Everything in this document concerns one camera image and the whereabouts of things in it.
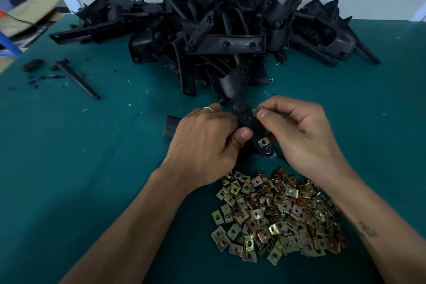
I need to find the brown cardboard piece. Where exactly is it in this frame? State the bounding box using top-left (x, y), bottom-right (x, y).
top-left (0, 0), bottom-right (64, 38)

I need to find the blue metal frame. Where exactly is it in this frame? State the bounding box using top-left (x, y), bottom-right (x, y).
top-left (0, 31), bottom-right (24, 58)

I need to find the person's right forearm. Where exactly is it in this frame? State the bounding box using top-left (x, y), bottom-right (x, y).
top-left (323, 164), bottom-right (426, 284)

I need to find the pile of brass clip nuts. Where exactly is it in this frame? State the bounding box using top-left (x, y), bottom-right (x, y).
top-left (211, 167), bottom-right (348, 266)

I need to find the small black plastic scrap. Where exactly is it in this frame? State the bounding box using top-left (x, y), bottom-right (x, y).
top-left (22, 59), bottom-right (45, 73)

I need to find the person's left forearm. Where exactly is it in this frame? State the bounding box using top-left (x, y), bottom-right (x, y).
top-left (61, 167), bottom-right (197, 284)

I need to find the black plastic bracket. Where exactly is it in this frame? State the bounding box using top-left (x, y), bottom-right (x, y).
top-left (353, 31), bottom-right (382, 66)
top-left (164, 97), bottom-right (277, 160)

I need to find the pile of black plastic brackets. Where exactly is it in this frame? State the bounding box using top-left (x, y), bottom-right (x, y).
top-left (50, 0), bottom-right (382, 105)

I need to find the thin black plastic strip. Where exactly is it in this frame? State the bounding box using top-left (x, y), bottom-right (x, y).
top-left (53, 59), bottom-right (101, 100)

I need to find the person's left hand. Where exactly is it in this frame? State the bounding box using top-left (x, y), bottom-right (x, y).
top-left (162, 102), bottom-right (254, 195)

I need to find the green table cloth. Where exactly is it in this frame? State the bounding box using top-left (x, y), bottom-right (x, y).
top-left (0, 17), bottom-right (426, 284)

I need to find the person's right hand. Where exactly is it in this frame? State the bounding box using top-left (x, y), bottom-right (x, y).
top-left (256, 95), bottom-right (350, 185)

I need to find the white metal rack frame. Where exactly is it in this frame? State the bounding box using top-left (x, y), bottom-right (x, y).
top-left (411, 1), bottom-right (426, 23)

